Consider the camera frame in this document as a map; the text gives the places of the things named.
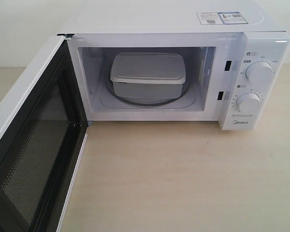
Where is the white lidded plastic container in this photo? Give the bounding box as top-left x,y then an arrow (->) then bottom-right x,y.
110,52 -> 186,100

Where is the white microwave door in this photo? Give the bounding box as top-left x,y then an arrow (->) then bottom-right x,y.
0,34 -> 87,232

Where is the glass microwave turntable plate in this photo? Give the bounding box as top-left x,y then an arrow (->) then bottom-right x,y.
104,72 -> 190,107

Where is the white Midea microwave body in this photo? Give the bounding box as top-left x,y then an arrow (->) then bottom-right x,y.
59,0 -> 290,131

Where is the lower white timer knob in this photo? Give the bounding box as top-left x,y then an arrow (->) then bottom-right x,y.
236,93 -> 261,114

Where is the upper white power knob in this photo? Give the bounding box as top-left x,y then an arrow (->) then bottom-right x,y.
246,61 -> 274,86

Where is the blue white warning sticker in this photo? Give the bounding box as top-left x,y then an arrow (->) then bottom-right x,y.
197,12 -> 248,25

